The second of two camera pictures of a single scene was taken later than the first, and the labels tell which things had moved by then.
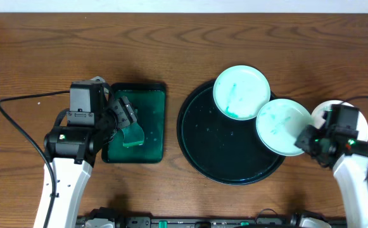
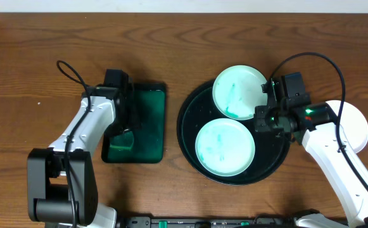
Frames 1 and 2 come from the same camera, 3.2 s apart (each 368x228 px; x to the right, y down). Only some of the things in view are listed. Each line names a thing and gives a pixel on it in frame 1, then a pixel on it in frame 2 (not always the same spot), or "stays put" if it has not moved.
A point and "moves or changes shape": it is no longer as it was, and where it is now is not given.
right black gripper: [303, 140] to [260, 121]
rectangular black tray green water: [149, 101] stays put
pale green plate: [241, 92] stays put
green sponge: [133, 135] moves or changes shape
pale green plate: [279, 123] moves or changes shape
